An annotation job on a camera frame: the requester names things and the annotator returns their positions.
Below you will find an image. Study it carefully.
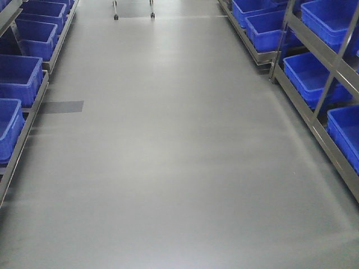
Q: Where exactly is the blue bin right shelf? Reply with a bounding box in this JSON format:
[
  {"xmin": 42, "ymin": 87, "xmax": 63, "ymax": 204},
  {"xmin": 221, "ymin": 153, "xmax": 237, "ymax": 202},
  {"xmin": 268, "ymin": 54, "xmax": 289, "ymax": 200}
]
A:
[
  {"xmin": 327, "ymin": 105, "xmax": 358, "ymax": 174},
  {"xmin": 245, "ymin": 11, "xmax": 285, "ymax": 53},
  {"xmin": 283, "ymin": 51, "xmax": 354, "ymax": 110}
]

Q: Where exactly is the blue bin shelf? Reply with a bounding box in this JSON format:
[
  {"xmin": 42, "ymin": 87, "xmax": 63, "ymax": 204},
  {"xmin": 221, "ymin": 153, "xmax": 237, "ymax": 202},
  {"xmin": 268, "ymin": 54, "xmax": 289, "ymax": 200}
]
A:
[
  {"xmin": 16, "ymin": 19, "xmax": 58, "ymax": 61},
  {"xmin": 245, "ymin": 11, "xmax": 285, "ymax": 53},
  {"xmin": 283, "ymin": 51, "xmax": 354, "ymax": 110},
  {"xmin": 327, "ymin": 105, "xmax": 358, "ymax": 174},
  {"xmin": 1, "ymin": 54, "xmax": 43, "ymax": 108},
  {"xmin": 1, "ymin": 98, "xmax": 25, "ymax": 164}
]

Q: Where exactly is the blue bin left shelf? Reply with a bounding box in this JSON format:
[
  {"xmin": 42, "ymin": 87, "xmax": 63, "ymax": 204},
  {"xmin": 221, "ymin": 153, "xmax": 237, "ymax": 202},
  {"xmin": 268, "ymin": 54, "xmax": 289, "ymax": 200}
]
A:
[
  {"xmin": 1, "ymin": 98, "xmax": 25, "ymax": 164},
  {"xmin": 1, "ymin": 54, "xmax": 43, "ymax": 108},
  {"xmin": 16, "ymin": 19, "xmax": 58, "ymax": 61}
]

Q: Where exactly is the blue bin right upper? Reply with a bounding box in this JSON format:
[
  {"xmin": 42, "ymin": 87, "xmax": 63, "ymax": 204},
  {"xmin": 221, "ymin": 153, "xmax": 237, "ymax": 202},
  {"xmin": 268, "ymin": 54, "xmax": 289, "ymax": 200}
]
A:
[{"xmin": 301, "ymin": 1, "xmax": 358, "ymax": 53}]

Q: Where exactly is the right shelf rack frame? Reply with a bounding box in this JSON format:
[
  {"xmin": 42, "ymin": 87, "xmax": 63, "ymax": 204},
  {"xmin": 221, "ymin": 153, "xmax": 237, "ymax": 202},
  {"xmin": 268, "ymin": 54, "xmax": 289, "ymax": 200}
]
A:
[{"xmin": 219, "ymin": 1, "xmax": 358, "ymax": 197}]

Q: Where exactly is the shelf rack frame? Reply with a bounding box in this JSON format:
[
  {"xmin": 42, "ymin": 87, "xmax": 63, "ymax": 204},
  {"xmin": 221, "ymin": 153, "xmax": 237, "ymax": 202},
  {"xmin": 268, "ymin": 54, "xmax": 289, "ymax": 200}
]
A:
[
  {"xmin": 219, "ymin": 1, "xmax": 358, "ymax": 197},
  {"xmin": 1, "ymin": 1, "xmax": 79, "ymax": 199}
]

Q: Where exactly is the left shelf rack frame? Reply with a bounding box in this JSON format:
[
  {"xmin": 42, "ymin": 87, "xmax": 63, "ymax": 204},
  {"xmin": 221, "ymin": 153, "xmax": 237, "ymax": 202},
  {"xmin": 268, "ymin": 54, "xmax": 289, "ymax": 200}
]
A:
[{"xmin": 1, "ymin": 1, "xmax": 79, "ymax": 199}]

